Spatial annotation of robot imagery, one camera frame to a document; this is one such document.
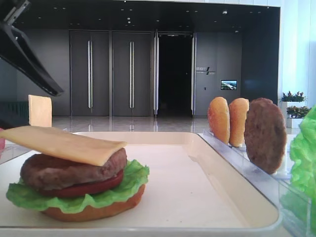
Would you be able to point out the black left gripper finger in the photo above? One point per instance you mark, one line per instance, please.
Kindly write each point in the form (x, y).
(15, 49)

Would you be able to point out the orange cheese slice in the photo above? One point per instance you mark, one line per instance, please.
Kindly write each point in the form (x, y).
(61, 144)
(40, 111)

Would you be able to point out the red tomato slice standing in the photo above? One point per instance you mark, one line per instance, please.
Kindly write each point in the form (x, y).
(2, 144)

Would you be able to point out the brown meat patty on tray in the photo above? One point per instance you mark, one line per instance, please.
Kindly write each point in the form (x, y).
(44, 172)

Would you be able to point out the red tomato slice in burger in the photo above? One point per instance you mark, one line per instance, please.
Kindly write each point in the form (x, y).
(86, 188)

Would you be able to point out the green lettuce leaf on tray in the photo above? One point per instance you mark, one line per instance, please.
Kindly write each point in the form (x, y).
(134, 175)

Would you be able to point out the bread bun far right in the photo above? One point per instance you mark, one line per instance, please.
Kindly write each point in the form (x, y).
(219, 119)

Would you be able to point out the bread bun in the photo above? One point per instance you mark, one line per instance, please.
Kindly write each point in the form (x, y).
(238, 109)
(219, 119)

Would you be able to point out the bread bun near right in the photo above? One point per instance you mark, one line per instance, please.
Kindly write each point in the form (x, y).
(238, 109)

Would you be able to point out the standing brown meat patty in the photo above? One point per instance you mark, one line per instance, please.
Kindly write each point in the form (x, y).
(265, 135)

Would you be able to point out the standing green lettuce leaf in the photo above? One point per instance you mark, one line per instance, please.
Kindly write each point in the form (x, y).
(303, 171)

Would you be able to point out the green draped table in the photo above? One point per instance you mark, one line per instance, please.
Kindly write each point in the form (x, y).
(14, 114)

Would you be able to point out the dark double door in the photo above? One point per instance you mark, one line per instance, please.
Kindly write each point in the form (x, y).
(110, 73)

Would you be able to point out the bottom bun on tray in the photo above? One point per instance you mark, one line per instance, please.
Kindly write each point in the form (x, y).
(90, 213)

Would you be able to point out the cream rectangular metal tray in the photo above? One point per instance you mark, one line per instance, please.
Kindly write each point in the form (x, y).
(192, 191)

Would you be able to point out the potted flower plants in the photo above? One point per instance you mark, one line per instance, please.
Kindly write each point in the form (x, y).
(294, 108)

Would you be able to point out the wall display screen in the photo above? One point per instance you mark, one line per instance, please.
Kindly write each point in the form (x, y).
(228, 85)

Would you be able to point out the clear right long rail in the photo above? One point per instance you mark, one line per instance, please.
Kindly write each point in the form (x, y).
(274, 187)

